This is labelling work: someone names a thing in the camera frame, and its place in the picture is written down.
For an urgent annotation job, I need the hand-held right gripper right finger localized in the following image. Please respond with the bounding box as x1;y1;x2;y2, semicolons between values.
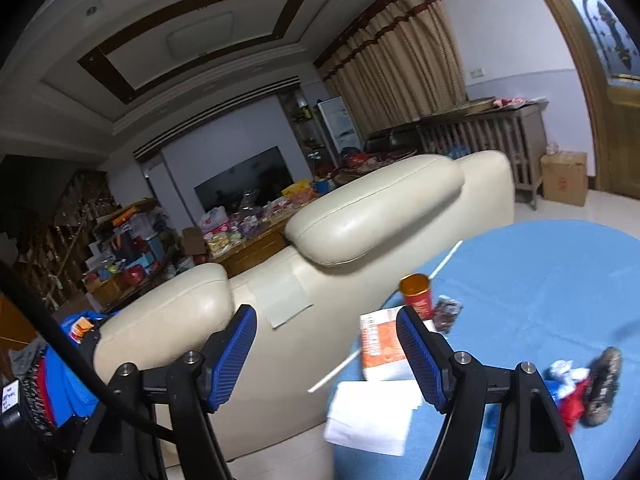
396;306;586;480

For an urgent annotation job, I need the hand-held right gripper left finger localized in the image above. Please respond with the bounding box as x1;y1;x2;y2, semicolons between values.
67;304;258;480

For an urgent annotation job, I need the red cloth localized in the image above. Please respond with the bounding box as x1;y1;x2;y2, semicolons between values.
555;379;591;435

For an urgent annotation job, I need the orange and white tissue pack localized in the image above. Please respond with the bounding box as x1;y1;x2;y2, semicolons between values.
359;305;426;382

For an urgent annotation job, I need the dark snack packet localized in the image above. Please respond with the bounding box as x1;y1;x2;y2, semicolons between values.
432;297;463;335

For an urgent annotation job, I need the red paper cup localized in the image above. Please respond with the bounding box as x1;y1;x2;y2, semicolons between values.
399;273;435;321

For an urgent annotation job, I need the white tissue stack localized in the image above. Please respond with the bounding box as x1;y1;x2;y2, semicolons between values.
324;381;426;457

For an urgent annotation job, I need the wooden coffee table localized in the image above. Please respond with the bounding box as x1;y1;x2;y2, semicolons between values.
215;220;291;278

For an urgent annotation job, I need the white straw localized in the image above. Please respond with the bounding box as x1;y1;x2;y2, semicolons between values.
307;241;465;394

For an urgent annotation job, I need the cluttered wooden tv cabinet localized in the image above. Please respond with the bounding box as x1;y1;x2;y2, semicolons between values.
200;180;331;253

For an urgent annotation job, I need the blue tablecloth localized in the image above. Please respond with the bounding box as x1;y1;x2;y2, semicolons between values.
332;219;640;480

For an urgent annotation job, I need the pile of colourful boxes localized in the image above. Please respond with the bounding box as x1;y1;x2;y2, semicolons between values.
82;200;181;306

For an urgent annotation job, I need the cream leather sofa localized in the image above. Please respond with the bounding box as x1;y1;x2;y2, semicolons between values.
92;150;516;463

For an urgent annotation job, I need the black television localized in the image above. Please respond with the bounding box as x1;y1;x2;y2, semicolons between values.
194;146;294;214

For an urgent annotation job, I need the blue clothing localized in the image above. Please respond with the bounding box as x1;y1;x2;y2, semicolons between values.
30;310;108;426

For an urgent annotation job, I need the dark speckled packet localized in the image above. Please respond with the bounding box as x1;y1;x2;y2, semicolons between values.
582;346;623;427

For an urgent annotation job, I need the dark wooden shelf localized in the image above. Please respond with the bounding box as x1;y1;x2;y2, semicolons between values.
0;155;116;311

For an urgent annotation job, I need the brown cardboard box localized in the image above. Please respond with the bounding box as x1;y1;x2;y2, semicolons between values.
540;150;588;207

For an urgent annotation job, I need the grey radiator cover cabinet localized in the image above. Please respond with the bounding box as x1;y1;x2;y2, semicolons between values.
417;102;548;211

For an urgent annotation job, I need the white fridge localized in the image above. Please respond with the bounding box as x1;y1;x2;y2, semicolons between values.
316;96;363;153

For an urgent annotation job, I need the beige curtain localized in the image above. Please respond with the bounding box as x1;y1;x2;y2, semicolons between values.
314;0;468;133

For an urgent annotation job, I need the wooden door with glass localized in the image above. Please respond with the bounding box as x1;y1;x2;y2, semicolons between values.
520;0;640;211

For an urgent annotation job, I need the square ceiling light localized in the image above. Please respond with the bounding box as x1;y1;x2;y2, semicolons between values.
167;10;236;58

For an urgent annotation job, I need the black cable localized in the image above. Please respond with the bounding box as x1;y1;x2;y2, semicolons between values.
0;260;171;441

